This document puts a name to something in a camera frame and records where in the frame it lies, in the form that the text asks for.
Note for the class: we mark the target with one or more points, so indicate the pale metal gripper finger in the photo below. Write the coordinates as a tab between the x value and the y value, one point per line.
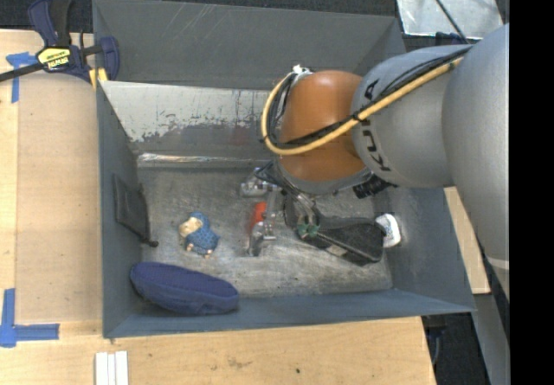
255	188
261	236

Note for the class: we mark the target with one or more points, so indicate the orange-red small object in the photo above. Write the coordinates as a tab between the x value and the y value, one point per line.
259	213

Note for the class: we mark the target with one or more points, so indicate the grey metal bin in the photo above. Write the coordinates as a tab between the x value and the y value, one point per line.
277	271

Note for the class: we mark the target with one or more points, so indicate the blue toy sheep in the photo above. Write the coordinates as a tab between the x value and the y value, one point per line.
201	236

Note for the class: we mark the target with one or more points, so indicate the black flat brush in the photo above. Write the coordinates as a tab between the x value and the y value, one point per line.
355	240

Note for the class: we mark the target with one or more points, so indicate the white and blue cup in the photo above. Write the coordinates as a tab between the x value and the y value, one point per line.
390	231

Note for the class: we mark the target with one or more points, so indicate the dark green flat block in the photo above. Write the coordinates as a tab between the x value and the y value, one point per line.
130	208

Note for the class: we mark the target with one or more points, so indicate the black cylinder on white bracket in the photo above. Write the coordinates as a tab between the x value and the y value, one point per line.
371	188

